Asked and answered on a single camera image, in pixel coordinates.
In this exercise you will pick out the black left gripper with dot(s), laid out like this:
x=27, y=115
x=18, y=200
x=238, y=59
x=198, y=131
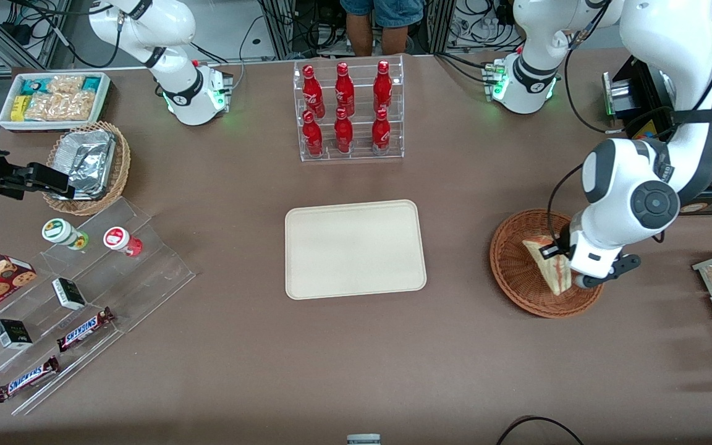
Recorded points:
x=562, y=248

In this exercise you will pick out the green lid cup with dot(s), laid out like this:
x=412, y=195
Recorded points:
x=59, y=230

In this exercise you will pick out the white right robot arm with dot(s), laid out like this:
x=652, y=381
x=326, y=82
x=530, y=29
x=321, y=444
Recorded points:
x=183, y=93

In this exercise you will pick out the red lid cup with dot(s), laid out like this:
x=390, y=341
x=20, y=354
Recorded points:
x=118, y=238

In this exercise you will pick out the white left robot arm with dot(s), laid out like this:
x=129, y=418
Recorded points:
x=677, y=49

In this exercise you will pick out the clear acrylic bottle rack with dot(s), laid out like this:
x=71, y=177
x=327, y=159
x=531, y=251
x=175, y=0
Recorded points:
x=362, y=154

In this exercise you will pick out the person in denim shorts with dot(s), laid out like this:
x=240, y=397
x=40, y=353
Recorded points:
x=387, y=25

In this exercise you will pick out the brown wicker basket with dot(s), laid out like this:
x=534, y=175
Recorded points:
x=513, y=272

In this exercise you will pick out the red cola bottle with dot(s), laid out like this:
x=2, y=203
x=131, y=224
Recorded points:
x=381, y=135
x=312, y=137
x=313, y=93
x=382, y=88
x=343, y=135
x=344, y=91

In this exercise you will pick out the teal snack pack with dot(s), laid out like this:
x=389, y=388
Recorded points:
x=33, y=86

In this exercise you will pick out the small black box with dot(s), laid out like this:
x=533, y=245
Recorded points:
x=13, y=334
x=69, y=293

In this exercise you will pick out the light wicker basket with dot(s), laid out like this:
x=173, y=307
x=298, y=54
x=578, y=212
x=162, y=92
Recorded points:
x=122, y=167

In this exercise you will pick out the aluminium foil container stack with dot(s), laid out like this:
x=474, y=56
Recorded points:
x=87, y=161

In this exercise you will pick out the yellow snack pack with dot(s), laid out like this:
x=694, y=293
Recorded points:
x=18, y=108

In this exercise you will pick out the Snickers bar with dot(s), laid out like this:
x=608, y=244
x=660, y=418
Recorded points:
x=27, y=379
x=84, y=329

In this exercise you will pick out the black metal machine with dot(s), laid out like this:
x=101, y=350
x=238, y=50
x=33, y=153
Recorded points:
x=643, y=93

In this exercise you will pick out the white plastic bin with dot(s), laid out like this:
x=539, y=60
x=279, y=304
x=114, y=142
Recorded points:
x=104, y=99

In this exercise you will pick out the beige plastic tray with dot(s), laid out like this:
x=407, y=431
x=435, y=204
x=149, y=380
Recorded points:
x=356, y=250

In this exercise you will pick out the small clear cracker pack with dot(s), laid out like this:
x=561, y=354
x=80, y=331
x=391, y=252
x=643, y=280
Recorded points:
x=65, y=83

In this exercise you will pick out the small grey object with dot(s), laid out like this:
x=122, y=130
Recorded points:
x=363, y=440

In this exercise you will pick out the clear acrylic stepped shelf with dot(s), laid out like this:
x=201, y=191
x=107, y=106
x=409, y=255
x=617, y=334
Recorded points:
x=146, y=278

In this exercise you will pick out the triangular sandwich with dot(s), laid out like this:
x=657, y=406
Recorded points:
x=554, y=278

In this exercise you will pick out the aluminium frame post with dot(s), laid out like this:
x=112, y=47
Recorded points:
x=279, y=31
x=441, y=25

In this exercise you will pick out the large clear cracker pack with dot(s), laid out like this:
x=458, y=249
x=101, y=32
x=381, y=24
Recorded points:
x=59, y=106

